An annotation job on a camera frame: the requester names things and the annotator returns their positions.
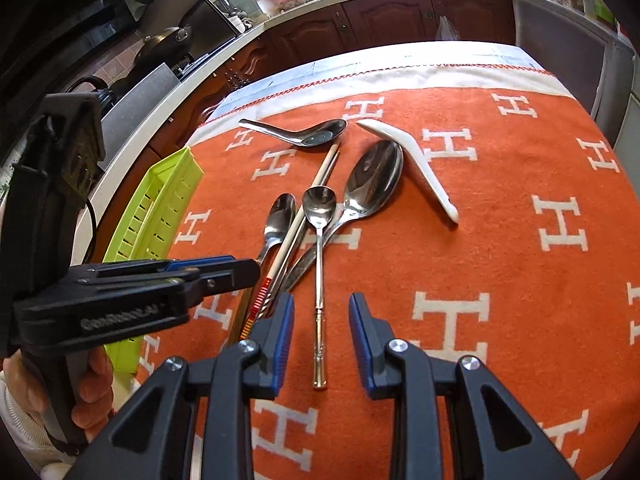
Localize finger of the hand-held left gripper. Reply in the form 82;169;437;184
166;255;238;274
69;258;262;307

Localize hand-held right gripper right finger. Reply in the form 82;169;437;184
348;291;583;480

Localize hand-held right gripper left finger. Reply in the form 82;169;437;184
62;291;296;480

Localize red striped chopstick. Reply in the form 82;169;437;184
240;143;341;341

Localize small steel spoon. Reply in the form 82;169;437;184
254;193;298;267

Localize green plastic utensil tray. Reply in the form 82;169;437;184
102;146;205;373

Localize long-handled steel spoon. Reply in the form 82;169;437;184
302;186;337;391

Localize deep steel soup spoon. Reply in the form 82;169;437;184
238;118;348;149

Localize large steel spoon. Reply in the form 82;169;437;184
280;140;405;293

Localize white ceramic spoon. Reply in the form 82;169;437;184
356;119;460;224

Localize person's left forearm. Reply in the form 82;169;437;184
0;377;68;478

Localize person's left hand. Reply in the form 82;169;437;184
2;347;115;443

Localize white kitchen countertop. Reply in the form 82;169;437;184
75;0;621;251

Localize orange patterned blanket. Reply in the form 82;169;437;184
120;62;640;480

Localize stainless steel splash guard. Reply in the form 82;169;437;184
100;62;182;136

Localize black range hood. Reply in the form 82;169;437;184
0;0;151;91

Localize dark wok with lid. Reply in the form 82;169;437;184
135;25;193;63

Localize dark stove side panel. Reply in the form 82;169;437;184
180;0;241;41

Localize light blue table cover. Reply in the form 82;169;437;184
220;42;543;106

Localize brown wooden cabinets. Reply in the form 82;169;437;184
150;0;516;161

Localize clear plastic bag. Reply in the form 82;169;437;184
436;15;461;41

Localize grey appliance with dark window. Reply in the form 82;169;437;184
512;0;618;116

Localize black cable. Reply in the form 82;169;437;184
81;194;99;262

